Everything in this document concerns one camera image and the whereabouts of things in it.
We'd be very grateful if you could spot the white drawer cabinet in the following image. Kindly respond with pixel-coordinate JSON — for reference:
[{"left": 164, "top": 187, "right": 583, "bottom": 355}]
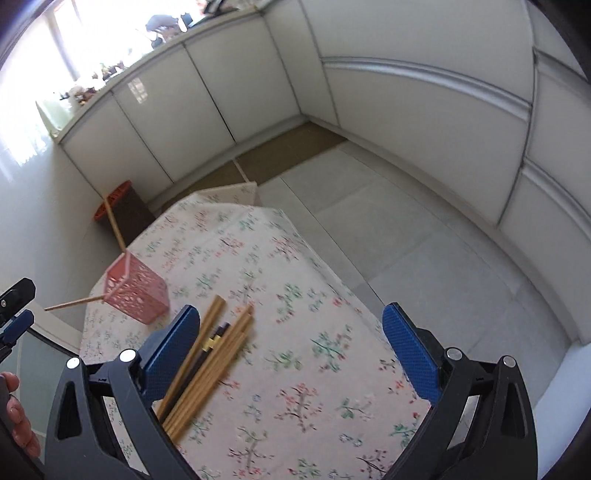
[{"left": 300, "top": 0, "right": 591, "bottom": 344}]

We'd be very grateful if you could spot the floral tablecloth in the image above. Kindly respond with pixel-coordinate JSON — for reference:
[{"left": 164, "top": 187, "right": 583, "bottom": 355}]
[{"left": 78, "top": 200, "right": 437, "bottom": 480}]

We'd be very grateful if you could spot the white base cabinet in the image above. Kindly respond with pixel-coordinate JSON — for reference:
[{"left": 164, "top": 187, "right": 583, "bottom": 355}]
[{"left": 58, "top": 9, "right": 315, "bottom": 197}]

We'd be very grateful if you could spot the beige table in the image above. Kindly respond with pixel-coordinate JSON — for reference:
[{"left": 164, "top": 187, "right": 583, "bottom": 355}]
[{"left": 196, "top": 181, "right": 260, "bottom": 207}]

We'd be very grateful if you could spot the kitchen window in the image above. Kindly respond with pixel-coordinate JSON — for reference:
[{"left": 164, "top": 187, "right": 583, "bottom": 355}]
[{"left": 18, "top": 0, "right": 158, "bottom": 107}]

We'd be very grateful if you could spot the wooden chopstick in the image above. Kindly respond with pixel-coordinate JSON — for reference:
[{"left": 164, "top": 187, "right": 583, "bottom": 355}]
[
  {"left": 102, "top": 198, "right": 127, "bottom": 256},
  {"left": 45, "top": 295, "right": 108, "bottom": 312}
]

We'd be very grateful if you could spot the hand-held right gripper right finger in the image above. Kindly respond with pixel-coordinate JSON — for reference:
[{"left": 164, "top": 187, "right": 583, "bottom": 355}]
[{"left": 382, "top": 302, "right": 539, "bottom": 480}]

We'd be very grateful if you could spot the brown floor mat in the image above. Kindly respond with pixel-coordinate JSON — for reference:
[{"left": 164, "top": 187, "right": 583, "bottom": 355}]
[
  {"left": 148, "top": 159, "right": 247, "bottom": 213},
  {"left": 235, "top": 122, "right": 347, "bottom": 185}
]

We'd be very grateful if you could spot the black chopstick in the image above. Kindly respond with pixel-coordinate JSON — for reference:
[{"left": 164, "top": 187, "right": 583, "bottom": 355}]
[{"left": 182, "top": 323, "right": 230, "bottom": 393}]

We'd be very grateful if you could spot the bunch of wooden chopsticks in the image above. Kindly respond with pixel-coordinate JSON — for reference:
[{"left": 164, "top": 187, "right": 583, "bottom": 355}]
[{"left": 156, "top": 295, "right": 256, "bottom": 439}]

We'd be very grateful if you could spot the person's left hand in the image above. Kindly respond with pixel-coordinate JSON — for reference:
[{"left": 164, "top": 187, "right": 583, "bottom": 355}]
[{"left": 0, "top": 371, "right": 41, "bottom": 459}]

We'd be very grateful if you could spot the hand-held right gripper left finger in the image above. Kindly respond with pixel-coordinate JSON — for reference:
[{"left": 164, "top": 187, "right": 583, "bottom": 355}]
[{"left": 44, "top": 305, "right": 204, "bottom": 480}]

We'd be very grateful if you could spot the row of small windowsill ornaments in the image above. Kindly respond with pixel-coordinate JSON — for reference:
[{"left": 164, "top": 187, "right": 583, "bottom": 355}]
[{"left": 59, "top": 62, "right": 126, "bottom": 108}]

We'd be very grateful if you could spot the pink perforated utensil holder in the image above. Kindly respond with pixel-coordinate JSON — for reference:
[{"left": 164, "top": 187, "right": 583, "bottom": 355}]
[{"left": 105, "top": 253, "right": 170, "bottom": 325}]

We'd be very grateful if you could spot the grey bag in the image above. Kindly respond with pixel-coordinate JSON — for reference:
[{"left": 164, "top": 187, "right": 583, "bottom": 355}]
[{"left": 147, "top": 13, "right": 183, "bottom": 49}]

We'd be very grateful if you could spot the brown trash bin red liner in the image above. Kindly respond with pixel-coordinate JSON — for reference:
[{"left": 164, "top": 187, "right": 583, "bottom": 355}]
[{"left": 93, "top": 181, "right": 155, "bottom": 243}]

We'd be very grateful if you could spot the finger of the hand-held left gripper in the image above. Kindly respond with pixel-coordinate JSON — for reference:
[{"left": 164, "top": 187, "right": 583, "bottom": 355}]
[
  {"left": 0, "top": 278, "right": 37, "bottom": 324},
  {"left": 0, "top": 309, "right": 36, "bottom": 358}
]

